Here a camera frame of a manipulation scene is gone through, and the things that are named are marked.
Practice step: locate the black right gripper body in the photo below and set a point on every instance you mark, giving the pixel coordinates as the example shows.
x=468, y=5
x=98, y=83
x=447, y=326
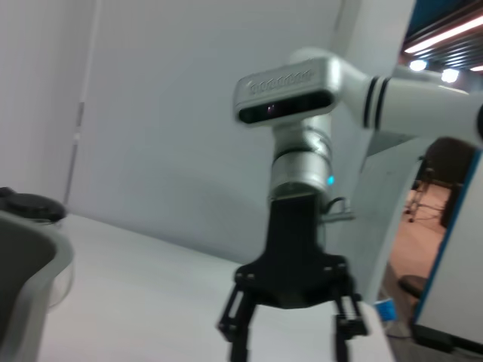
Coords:
x=294, y=264

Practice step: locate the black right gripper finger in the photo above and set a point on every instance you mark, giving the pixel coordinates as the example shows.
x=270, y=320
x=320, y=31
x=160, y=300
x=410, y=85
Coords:
x=349, y=320
x=237, y=324

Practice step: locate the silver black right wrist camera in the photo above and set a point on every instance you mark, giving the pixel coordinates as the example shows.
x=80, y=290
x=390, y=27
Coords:
x=283, y=90

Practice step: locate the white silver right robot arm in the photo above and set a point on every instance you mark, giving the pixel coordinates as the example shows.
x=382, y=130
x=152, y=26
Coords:
x=415, y=102

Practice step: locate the clear glass carafe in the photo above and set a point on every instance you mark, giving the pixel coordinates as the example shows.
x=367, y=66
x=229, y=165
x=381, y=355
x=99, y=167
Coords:
x=64, y=275

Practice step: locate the grey-green perforated storage bin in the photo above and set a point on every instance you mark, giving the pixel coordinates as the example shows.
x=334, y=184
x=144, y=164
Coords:
x=26, y=271

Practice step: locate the white partition blue edge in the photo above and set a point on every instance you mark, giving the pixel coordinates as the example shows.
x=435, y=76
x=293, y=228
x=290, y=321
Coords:
x=464, y=264

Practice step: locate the black tripod stand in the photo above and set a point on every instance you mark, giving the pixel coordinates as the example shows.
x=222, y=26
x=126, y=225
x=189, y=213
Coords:
x=426, y=188

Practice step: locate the long ceiling light strip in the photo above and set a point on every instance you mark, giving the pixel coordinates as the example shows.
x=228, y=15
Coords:
x=445, y=34

